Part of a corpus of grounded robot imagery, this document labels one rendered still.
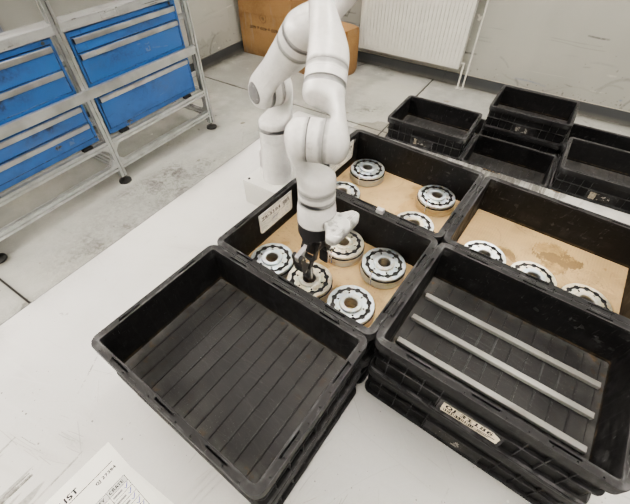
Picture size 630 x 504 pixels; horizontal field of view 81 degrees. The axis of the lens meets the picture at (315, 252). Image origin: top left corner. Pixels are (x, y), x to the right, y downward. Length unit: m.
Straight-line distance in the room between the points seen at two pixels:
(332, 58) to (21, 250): 2.24
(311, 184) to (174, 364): 0.44
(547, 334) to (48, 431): 1.05
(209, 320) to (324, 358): 0.26
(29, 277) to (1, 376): 1.34
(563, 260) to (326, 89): 0.73
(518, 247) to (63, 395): 1.12
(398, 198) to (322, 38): 0.57
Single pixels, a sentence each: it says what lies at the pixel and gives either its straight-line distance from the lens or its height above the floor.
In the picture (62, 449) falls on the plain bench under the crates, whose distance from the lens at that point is 0.98.
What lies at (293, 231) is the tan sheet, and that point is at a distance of 0.97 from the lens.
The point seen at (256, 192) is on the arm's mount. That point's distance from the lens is 1.22.
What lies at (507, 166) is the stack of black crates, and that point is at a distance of 2.23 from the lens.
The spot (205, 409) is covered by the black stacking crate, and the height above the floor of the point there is 0.83.
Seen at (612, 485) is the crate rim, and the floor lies 0.93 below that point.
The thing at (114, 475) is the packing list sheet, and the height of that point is 0.70.
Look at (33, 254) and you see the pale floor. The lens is 2.55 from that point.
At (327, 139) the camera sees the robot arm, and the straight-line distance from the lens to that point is 0.58.
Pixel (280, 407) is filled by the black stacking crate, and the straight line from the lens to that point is 0.73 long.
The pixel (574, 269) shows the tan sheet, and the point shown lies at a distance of 1.08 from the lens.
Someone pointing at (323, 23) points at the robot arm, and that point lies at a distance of 0.67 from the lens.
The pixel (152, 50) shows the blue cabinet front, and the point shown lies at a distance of 2.77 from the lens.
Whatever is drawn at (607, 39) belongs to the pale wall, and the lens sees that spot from 3.80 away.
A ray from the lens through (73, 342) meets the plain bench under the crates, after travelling 1.10.
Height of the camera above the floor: 1.51
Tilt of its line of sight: 48 degrees down
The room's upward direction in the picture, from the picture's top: straight up
